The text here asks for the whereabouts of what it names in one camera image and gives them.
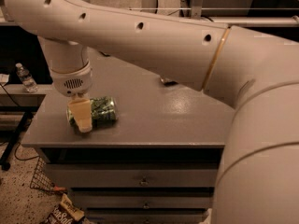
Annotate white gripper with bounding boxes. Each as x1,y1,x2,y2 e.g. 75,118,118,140
50,63,93,133

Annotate crushed green soda can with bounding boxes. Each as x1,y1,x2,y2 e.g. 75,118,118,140
66,96,118,127

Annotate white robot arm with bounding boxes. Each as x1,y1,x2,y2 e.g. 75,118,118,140
5,0,299,224

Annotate crushed silver blue can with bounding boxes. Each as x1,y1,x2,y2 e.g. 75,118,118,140
160,77,177,86

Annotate clear plastic water bottle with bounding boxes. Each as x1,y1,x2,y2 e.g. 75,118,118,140
16,63,38,93

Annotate top grey drawer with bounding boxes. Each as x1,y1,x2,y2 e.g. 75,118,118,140
44,164,217,188

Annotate grey drawer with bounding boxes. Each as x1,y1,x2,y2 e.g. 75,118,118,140
85,209,208,224
44,164,217,188
69,188,213,209

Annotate black stand leg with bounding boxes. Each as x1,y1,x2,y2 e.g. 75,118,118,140
0,112,33,171

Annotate grey drawer cabinet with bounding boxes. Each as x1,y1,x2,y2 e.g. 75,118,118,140
21,47,236,224

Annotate brown snack bag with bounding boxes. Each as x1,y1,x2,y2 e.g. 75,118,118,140
39,194,85,224

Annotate middle grey drawer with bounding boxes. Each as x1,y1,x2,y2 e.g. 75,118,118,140
69,188,213,209

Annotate bottom grey drawer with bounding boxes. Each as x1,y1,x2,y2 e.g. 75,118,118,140
85,209,208,224

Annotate black floor cable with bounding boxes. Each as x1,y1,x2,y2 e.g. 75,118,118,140
13,142,40,162

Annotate wire mesh basket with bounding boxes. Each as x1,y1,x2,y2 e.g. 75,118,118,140
30,158,54,193

